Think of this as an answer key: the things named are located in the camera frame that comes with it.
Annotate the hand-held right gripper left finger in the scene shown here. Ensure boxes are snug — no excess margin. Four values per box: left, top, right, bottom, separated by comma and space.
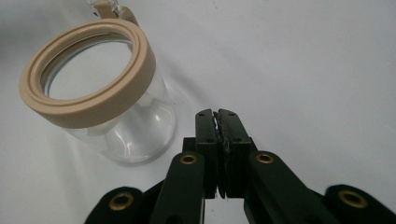
182, 108, 224, 200

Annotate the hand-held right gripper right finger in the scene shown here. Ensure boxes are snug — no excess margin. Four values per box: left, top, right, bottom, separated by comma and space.
216, 108, 258, 200

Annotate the clear glass jar beige rim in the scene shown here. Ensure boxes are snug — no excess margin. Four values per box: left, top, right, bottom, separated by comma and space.
18, 0, 177, 166

